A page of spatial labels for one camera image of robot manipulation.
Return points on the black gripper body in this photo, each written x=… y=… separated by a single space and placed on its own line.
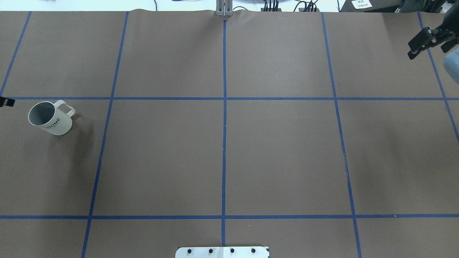
x=439 y=34

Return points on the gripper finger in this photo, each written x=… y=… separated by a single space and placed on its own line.
x=6 y=102
x=448 y=45
x=422 y=41

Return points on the white mug grey inside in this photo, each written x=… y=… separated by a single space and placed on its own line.
x=54 y=118

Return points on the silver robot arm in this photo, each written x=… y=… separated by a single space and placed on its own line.
x=451 y=61

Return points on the black box with label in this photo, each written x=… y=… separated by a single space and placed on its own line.
x=369 y=6

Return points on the aluminium frame post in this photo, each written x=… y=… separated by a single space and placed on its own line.
x=224 y=8

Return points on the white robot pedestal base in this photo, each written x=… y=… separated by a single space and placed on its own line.
x=223 y=252

